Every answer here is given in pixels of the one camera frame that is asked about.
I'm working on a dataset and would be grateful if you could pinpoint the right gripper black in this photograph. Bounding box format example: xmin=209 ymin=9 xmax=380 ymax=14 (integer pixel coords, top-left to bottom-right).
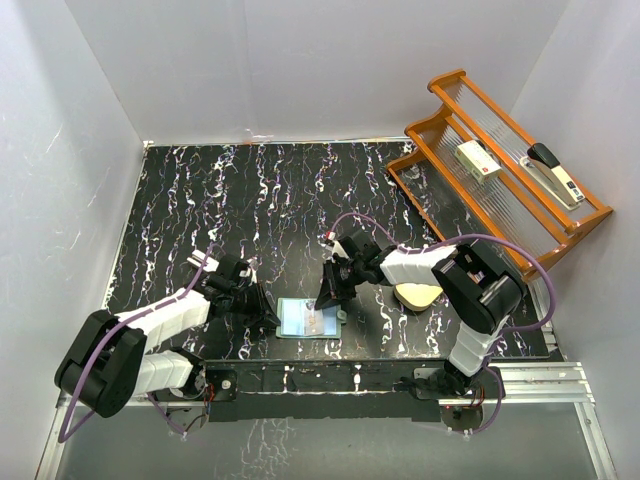
xmin=316 ymin=258 xmax=365 ymax=310

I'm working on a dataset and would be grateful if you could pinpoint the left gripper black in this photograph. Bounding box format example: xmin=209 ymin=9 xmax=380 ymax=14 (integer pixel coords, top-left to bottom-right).
xmin=228 ymin=279 xmax=280 ymax=328

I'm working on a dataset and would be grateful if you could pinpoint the single credit card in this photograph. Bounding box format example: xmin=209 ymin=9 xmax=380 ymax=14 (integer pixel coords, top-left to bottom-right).
xmin=303 ymin=309 xmax=325 ymax=336

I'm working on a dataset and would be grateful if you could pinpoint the green card holder wallet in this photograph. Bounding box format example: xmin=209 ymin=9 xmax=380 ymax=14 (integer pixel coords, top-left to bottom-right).
xmin=276 ymin=298 xmax=347 ymax=339

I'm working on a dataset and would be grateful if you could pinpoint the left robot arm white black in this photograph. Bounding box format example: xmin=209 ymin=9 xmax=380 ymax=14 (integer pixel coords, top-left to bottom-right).
xmin=54 ymin=250 xmax=281 ymax=418

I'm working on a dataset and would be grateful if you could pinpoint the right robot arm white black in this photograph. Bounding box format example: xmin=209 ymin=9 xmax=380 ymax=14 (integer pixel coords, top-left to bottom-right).
xmin=314 ymin=231 xmax=528 ymax=397

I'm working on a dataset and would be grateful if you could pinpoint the small white black stapler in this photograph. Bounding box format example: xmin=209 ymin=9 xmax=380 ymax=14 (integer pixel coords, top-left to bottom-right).
xmin=187 ymin=250 xmax=210 ymax=271

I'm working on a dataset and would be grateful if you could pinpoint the beige oval tray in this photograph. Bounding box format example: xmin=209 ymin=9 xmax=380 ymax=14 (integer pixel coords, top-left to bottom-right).
xmin=393 ymin=283 xmax=443 ymax=313

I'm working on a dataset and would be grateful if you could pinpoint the orange wooden shelf rack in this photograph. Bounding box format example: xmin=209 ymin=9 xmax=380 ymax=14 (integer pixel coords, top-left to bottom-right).
xmin=387 ymin=69 xmax=613 ymax=269

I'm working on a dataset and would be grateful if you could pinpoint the white staples box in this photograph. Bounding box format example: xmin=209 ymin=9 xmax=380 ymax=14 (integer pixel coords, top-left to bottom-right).
xmin=455 ymin=140 xmax=501 ymax=184

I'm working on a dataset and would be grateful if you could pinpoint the white black stapler on rack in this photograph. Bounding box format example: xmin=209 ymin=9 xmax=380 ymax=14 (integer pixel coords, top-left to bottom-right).
xmin=519 ymin=143 xmax=585 ymax=211

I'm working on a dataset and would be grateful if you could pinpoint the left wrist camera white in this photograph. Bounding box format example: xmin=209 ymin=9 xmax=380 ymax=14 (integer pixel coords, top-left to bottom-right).
xmin=239 ymin=258 xmax=258 ymax=282

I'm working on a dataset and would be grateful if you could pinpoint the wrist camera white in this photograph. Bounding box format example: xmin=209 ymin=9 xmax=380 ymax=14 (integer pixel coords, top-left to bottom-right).
xmin=239 ymin=258 xmax=258 ymax=282
xmin=324 ymin=231 xmax=348 ymax=258

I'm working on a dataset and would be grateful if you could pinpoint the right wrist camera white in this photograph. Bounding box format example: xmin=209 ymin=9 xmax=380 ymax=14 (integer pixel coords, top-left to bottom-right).
xmin=324 ymin=231 xmax=348 ymax=258

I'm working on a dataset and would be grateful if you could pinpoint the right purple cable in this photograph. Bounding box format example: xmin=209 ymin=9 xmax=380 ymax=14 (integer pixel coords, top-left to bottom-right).
xmin=329 ymin=213 xmax=558 ymax=436

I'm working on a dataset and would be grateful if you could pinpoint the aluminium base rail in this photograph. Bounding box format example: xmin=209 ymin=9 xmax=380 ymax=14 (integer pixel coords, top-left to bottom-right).
xmin=38 ymin=361 xmax=618 ymax=479

